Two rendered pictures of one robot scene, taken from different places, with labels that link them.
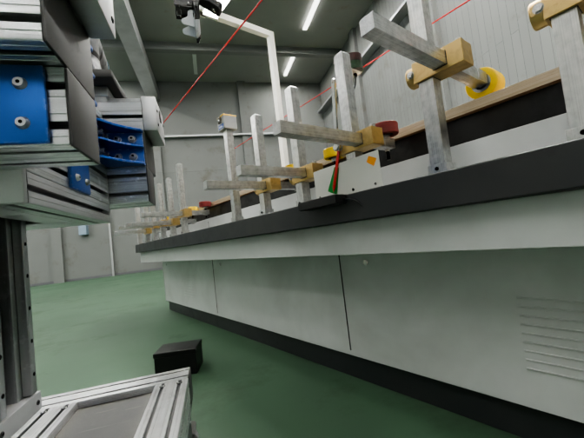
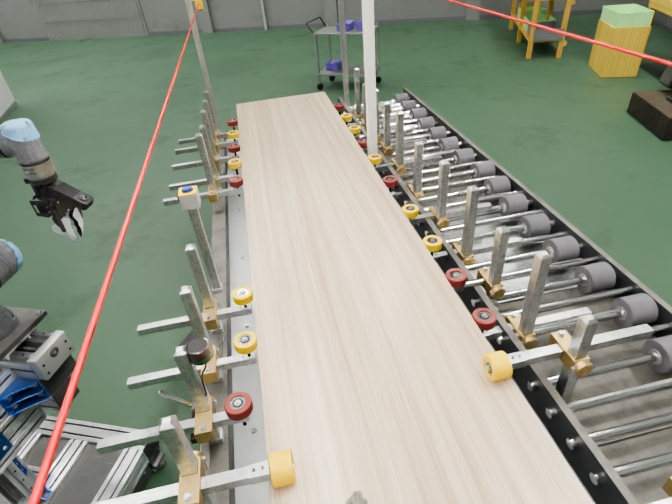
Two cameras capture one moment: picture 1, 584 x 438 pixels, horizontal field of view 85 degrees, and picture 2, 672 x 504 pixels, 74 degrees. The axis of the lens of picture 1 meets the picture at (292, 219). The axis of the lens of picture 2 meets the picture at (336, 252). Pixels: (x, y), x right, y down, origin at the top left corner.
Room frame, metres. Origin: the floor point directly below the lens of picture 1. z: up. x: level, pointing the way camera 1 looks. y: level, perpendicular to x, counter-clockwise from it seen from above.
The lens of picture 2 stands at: (0.40, -1.01, 2.02)
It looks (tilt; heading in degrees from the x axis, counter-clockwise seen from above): 36 degrees down; 29
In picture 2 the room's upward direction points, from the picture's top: 6 degrees counter-clockwise
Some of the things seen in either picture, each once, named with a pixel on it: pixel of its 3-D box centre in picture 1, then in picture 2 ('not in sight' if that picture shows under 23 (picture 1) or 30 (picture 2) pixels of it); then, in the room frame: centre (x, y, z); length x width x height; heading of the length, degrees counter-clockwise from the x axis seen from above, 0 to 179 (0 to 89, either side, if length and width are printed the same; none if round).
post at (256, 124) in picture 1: (262, 169); (206, 295); (1.32, 0.10, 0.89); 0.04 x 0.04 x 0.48; 38
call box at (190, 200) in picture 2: (227, 124); (189, 198); (1.52, 0.26, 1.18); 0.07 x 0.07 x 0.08; 38
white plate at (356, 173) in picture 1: (343, 178); (205, 422); (0.93, -0.17, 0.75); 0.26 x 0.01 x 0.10; 38
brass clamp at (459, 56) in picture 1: (436, 67); (192, 481); (0.71, -0.37, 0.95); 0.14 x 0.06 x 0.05; 38
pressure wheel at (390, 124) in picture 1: (386, 141); (241, 413); (0.96, -0.32, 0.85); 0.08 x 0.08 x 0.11
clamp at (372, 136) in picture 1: (359, 142); (206, 417); (0.91, -0.22, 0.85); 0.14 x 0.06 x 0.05; 38
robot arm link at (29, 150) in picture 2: not in sight; (24, 142); (1.04, 0.27, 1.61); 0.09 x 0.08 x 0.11; 112
